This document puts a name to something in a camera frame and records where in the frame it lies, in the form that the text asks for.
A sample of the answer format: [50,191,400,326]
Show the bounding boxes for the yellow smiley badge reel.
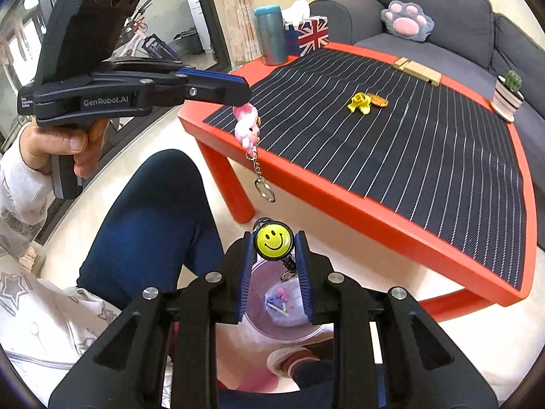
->
[252,217,297,283]

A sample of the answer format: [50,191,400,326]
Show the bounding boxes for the person left hand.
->
[19,119,108,178]

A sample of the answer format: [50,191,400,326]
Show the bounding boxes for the red coffee table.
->
[177,41,539,322]

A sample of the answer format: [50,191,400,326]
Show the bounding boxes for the pink bicycle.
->
[115,0,179,61]

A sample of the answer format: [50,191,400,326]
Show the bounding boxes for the teal tumbler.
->
[254,5,288,65]

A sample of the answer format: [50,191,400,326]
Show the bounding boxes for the person leg blue trousers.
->
[76,148,342,409]

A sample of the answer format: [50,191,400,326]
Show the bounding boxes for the union jack tissue box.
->
[282,0,329,57]

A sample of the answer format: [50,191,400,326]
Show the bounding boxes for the yellow duck toy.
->
[347,92,371,116]

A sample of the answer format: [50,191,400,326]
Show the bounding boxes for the orange yellow cat tag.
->
[368,93,389,108]

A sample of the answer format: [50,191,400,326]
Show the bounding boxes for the dark striped table mat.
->
[202,47,529,290]

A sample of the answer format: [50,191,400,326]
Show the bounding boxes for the wooden phone stand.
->
[393,57,442,87]

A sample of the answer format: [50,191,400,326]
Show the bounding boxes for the cat paw cushion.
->
[380,0,435,43]

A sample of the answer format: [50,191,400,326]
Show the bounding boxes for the dark grey sofa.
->
[309,0,544,246]

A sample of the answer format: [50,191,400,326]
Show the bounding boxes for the potted cactus striped pot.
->
[489,69,525,123]

